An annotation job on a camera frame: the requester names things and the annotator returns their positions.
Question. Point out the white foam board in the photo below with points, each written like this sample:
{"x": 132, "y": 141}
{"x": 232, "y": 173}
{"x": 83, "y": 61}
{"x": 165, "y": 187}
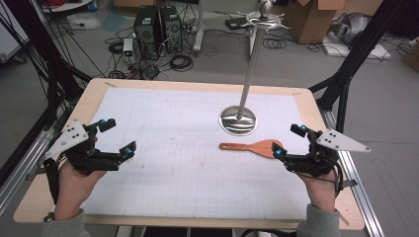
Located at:
{"x": 362, "y": 51}

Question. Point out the flat black box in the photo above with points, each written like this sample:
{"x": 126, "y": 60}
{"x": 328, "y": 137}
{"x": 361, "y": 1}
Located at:
{"x": 235, "y": 23}

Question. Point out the metal hook stand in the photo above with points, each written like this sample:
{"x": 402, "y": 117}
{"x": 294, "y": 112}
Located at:
{"x": 250, "y": 69}

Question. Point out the white panel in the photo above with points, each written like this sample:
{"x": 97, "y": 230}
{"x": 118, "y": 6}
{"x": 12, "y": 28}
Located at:
{"x": 11, "y": 36}

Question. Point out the wooden spatula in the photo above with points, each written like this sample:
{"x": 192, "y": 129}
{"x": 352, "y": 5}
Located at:
{"x": 258, "y": 148}

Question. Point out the white green power supply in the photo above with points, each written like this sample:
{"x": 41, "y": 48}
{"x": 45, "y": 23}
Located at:
{"x": 128, "y": 49}

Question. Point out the small cardboard box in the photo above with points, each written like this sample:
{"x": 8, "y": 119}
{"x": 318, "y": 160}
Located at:
{"x": 412, "y": 56}

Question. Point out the person's left hand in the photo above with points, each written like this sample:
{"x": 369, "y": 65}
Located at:
{"x": 74, "y": 189}

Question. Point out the clear plastic bag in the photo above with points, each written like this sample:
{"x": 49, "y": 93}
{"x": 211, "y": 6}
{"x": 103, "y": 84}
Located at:
{"x": 84, "y": 21}

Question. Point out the person's right hand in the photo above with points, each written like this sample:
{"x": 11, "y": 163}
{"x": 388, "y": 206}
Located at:
{"x": 321, "y": 191}

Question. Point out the black computer tower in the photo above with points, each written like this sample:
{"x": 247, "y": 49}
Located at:
{"x": 171, "y": 29}
{"x": 146, "y": 31}

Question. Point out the aluminium rail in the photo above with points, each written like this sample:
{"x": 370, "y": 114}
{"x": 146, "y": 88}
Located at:
{"x": 359, "y": 191}
{"x": 23, "y": 171}

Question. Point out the black metal frame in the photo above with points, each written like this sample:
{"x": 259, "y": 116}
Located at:
{"x": 49, "y": 65}
{"x": 355, "y": 56}

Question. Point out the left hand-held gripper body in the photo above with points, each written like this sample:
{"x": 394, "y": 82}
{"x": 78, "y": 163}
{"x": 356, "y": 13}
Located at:
{"x": 70, "y": 136}

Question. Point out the grey bag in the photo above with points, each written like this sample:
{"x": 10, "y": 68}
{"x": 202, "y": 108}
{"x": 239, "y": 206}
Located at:
{"x": 352, "y": 28}

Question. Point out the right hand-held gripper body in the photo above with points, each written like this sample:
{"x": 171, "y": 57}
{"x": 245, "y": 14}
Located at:
{"x": 316, "y": 163}

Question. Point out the white grid mat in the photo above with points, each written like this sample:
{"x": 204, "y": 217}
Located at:
{"x": 184, "y": 158}

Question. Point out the large cardboard box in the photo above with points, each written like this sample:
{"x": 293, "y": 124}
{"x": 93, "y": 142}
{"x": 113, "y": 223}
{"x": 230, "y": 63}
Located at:
{"x": 311, "y": 19}

